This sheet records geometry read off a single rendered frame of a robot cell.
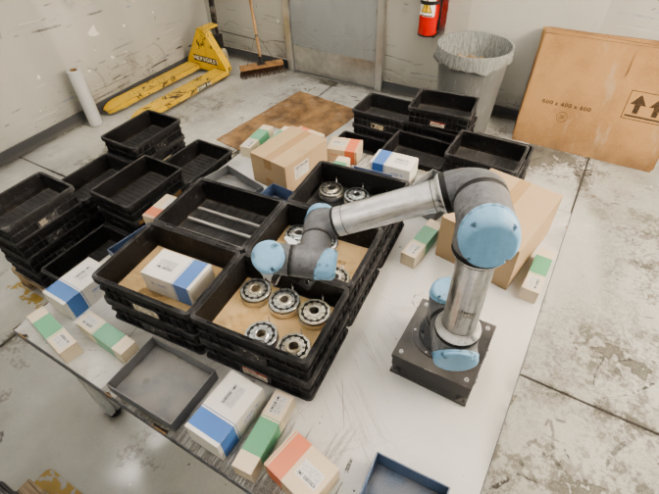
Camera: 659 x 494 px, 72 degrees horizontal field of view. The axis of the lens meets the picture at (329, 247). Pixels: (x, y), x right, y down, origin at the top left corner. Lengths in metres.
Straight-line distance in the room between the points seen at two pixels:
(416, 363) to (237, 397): 0.53
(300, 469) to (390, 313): 0.63
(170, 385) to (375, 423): 0.65
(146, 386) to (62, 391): 1.09
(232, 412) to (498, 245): 0.86
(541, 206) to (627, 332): 1.15
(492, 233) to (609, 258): 2.33
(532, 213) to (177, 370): 1.37
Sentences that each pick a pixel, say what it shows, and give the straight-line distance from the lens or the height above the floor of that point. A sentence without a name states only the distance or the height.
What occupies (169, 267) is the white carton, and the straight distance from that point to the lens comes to 1.60.
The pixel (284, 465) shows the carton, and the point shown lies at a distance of 1.32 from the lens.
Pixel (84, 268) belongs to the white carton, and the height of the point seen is 0.79.
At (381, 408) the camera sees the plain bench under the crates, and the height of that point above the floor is 0.70.
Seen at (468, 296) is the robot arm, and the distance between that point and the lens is 1.07.
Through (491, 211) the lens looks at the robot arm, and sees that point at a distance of 0.91.
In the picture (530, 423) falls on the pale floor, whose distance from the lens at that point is 2.35.
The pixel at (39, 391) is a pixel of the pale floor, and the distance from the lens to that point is 2.72.
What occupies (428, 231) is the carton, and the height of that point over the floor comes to 0.76.
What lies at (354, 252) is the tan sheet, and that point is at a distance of 1.66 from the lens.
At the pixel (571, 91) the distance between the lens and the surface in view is 3.99.
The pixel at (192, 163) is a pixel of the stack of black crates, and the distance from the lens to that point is 3.10.
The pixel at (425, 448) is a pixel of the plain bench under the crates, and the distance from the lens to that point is 1.42.
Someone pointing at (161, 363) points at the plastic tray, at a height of 0.70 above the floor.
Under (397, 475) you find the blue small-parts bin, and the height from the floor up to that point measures 0.70.
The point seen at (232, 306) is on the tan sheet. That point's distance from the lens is 1.54.
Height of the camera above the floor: 2.01
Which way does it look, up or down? 44 degrees down
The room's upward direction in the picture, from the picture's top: 2 degrees counter-clockwise
